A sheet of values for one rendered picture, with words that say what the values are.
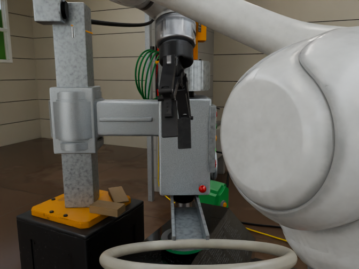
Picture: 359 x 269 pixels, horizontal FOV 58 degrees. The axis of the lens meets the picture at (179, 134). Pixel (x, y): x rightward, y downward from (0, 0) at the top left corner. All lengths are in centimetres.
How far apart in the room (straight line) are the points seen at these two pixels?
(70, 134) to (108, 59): 563
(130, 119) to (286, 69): 185
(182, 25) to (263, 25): 24
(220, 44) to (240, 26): 594
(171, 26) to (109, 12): 696
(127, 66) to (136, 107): 531
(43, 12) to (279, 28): 170
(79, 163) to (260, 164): 199
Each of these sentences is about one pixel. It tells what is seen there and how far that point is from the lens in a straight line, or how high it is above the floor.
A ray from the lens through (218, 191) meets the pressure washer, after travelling 319.
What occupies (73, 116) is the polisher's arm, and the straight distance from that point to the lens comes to 204.
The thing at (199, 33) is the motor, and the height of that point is 188.
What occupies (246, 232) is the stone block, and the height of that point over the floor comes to 70.
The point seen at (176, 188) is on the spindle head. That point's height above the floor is 116.
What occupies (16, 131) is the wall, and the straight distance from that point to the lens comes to 870.
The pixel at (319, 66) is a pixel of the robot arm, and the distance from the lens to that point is 20.
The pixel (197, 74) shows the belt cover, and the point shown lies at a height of 164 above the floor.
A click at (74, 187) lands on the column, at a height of 92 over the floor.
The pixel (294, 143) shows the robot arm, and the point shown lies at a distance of 19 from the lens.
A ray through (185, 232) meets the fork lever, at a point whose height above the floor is 108.
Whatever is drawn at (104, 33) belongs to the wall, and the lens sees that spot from 769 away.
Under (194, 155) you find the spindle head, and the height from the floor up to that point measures 131.
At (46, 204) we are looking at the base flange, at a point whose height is 78.
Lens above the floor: 164
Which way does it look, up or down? 11 degrees down
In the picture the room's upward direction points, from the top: straight up
